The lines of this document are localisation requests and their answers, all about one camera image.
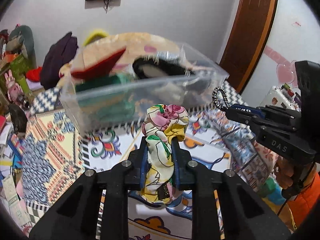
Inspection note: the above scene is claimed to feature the black white hair tie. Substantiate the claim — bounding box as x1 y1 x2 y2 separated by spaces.
211 86 231 112

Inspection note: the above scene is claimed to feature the floral fabric scrunchie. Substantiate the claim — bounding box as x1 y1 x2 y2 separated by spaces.
139 104 189 204

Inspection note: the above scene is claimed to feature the black chain strap bag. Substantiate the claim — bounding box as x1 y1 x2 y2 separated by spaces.
132 55 211 93

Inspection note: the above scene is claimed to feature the green knit cloth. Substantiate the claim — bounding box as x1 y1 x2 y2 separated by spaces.
74 74 135 122

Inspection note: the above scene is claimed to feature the red felt cloth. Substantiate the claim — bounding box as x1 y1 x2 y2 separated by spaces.
71 47 126 81

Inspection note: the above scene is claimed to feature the person's hand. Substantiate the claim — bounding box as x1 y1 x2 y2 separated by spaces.
274 156 294 189

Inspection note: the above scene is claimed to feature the patterned colourful bedsheet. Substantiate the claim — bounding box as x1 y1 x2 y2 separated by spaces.
22 88 283 239

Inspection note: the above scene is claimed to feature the wooden wardrobe with hearts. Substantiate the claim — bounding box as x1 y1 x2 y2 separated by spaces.
217 0 319 107

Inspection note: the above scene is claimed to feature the clear plastic storage box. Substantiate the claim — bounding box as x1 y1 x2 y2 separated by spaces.
60 56 229 135

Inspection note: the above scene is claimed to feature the pink bunny plush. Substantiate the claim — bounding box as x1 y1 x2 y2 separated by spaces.
4 70 24 103

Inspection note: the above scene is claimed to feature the red cushion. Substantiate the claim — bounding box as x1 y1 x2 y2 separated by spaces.
25 67 42 82

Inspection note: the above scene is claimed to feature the green shopping bag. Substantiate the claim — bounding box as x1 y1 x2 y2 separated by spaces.
10 54 33 81

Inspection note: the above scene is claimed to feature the dark purple jacket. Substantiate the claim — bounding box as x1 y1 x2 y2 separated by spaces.
40 31 78 90

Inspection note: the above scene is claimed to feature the yellow fleece blanket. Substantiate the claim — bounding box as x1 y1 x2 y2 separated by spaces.
59 33 219 86

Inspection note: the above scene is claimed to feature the yellow neck pillow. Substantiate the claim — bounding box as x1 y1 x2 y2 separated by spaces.
82 29 109 47

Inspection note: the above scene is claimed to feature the grey shark plush toy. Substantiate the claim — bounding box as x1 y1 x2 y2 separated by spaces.
6 25 36 68

